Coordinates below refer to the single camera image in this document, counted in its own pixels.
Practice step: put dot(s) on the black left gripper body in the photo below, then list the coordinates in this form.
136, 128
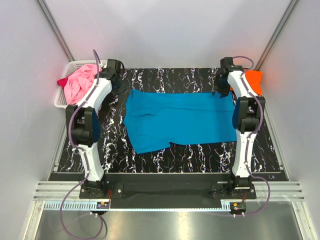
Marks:
117, 87

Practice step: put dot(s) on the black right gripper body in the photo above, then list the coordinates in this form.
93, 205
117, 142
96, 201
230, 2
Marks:
221, 87

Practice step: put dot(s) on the blue t shirt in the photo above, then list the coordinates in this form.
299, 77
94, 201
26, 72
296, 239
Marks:
156, 120

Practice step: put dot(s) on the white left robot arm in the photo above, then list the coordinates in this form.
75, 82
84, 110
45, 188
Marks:
84, 129

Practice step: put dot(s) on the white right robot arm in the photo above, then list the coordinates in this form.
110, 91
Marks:
247, 120

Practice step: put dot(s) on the folded orange t shirt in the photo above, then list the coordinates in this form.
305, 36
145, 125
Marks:
254, 78

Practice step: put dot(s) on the pink t shirt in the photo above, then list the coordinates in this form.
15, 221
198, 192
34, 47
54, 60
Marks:
79, 83

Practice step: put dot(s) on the red t shirt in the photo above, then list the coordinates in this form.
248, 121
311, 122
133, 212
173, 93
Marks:
62, 82

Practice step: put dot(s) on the white plastic laundry basket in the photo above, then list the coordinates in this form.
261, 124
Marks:
62, 100

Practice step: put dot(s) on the aluminium frame rail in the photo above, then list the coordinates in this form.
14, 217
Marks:
279, 190

